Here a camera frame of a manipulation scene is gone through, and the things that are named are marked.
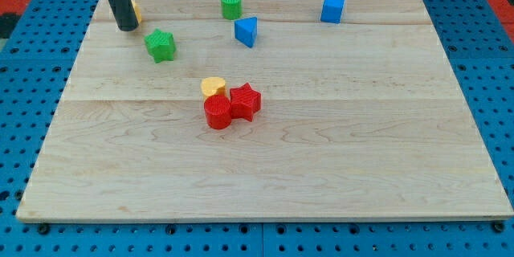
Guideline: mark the blue triangle block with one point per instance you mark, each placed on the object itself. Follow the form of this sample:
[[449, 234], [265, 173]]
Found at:
[[246, 30]]

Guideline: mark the red star block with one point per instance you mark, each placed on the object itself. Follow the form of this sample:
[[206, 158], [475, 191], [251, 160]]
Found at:
[[245, 102]]

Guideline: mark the yellow block behind rod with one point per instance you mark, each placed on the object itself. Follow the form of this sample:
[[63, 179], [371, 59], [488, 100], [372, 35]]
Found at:
[[137, 12]]

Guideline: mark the green cylinder block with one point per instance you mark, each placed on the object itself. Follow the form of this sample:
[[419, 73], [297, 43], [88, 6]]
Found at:
[[231, 9]]

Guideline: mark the blue cube block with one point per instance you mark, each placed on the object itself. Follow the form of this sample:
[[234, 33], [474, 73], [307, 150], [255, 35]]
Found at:
[[332, 11]]

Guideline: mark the yellow heart block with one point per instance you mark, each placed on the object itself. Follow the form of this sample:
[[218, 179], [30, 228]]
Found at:
[[212, 86]]

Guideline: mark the wooden board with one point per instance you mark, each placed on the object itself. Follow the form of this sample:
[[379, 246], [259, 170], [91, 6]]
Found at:
[[361, 121]]

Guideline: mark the red cylinder block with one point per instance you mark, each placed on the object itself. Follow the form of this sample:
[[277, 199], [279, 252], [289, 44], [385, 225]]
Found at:
[[218, 111]]

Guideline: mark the green star block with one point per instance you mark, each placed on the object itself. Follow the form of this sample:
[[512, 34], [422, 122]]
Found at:
[[160, 46]]

